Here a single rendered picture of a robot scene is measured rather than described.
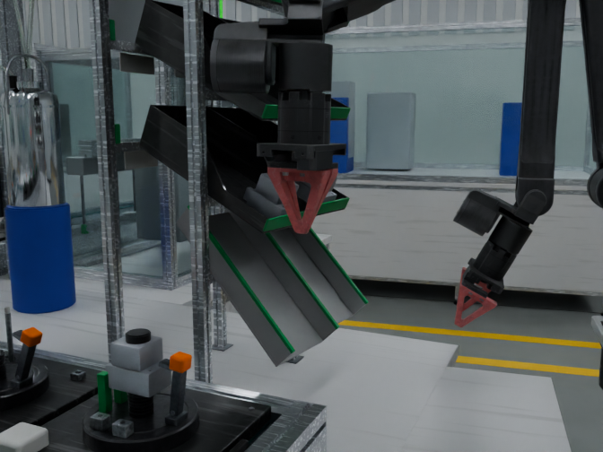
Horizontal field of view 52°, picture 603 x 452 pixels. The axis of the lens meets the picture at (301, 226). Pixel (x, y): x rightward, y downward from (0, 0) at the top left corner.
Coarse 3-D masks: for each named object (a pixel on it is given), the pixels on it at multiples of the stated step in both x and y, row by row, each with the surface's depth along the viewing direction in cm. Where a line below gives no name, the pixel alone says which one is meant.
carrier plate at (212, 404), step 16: (96, 400) 85; (208, 400) 85; (224, 400) 85; (240, 400) 85; (64, 416) 80; (80, 416) 80; (208, 416) 80; (224, 416) 80; (240, 416) 80; (256, 416) 80; (48, 432) 76; (64, 432) 76; (80, 432) 76; (208, 432) 76; (224, 432) 76; (240, 432) 76; (256, 432) 80; (48, 448) 72; (64, 448) 72; (80, 448) 72; (176, 448) 72; (192, 448) 72; (208, 448) 72; (224, 448) 72
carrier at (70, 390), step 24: (0, 360) 86; (48, 360) 99; (0, 384) 85; (24, 384) 84; (48, 384) 89; (72, 384) 90; (96, 384) 90; (0, 408) 82; (24, 408) 82; (48, 408) 82; (0, 432) 76
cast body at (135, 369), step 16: (128, 336) 74; (144, 336) 74; (112, 352) 74; (128, 352) 73; (144, 352) 73; (160, 352) 76; (112, 368) 75; (128, 368) 74; (144, 368) 74; (160, 368) 74; (112, 384) 75; (128, 384) 74; (144, 384) 73; (160, 384) 75
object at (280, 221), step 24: (168, 120) 96; (216, 120) 107; (144, 144) 100; (168, 144) 97; (216, 144) 108; (240, 144) 105; (216, 168) 104; (240, 168) 106; (264, 168) 103; (216, 192) 93; (240, 192) 99; (240, 216) 91; (264, 216) 88
